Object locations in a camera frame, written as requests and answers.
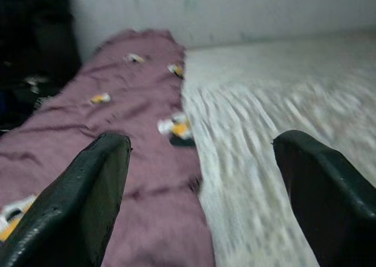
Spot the white quilted mattress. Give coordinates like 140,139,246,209
179,29,376,267

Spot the mauve printed blanket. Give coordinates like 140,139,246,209
0,28,217,267

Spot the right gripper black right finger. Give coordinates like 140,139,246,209
271,129,376,267

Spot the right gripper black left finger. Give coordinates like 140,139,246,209
0,131,132,267

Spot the black furniture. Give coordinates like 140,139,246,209
0,0,82,136

